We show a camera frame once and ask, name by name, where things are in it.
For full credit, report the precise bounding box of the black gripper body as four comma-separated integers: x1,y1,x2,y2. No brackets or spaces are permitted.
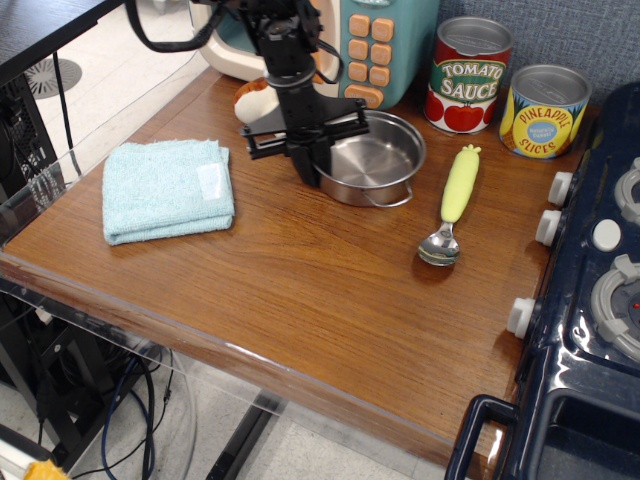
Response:
241,74,369,159

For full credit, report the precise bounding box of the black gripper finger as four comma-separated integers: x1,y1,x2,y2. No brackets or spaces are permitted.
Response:
312,137,333,178
287,142,319,187

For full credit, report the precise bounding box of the stainless steel pot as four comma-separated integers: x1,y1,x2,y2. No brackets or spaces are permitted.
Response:
319,110,427,208

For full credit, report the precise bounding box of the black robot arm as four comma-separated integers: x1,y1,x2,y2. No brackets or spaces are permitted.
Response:
209,1,369,187

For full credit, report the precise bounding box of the yellow object at corner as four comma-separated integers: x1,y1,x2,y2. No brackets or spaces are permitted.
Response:
23,460,69,480

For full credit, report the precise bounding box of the plush mushroom toy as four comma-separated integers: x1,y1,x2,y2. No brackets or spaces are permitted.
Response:
234,77,279,124

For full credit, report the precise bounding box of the toy microwave teal cream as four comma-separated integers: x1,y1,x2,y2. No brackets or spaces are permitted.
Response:
200,0,440,110

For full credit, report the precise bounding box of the light blue folded towel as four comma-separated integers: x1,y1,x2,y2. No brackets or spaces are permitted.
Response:
102,140,235,246

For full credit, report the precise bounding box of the tomato sauce can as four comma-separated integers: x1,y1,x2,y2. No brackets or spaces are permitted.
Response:
424,16,514,134

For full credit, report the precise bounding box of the pineapple slices can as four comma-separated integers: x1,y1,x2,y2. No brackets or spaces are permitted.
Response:
499,64,592,159

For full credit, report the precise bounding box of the black side desk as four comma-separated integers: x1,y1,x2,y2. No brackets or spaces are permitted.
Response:
1,0,123,86

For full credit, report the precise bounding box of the dark blue toy stove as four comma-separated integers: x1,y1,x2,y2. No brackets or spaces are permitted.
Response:
446,83,639,479

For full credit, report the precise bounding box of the spoon with yellow handle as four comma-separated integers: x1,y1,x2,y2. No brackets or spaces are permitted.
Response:
418,144,482,267

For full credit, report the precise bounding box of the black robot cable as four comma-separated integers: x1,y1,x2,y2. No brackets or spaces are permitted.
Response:
123,0,226,54

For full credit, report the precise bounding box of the black cable on floor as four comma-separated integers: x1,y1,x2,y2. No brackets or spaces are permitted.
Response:
72,349,175,480

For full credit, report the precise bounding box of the blue cable on floor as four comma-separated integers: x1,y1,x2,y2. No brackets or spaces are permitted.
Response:
101,355,156,480

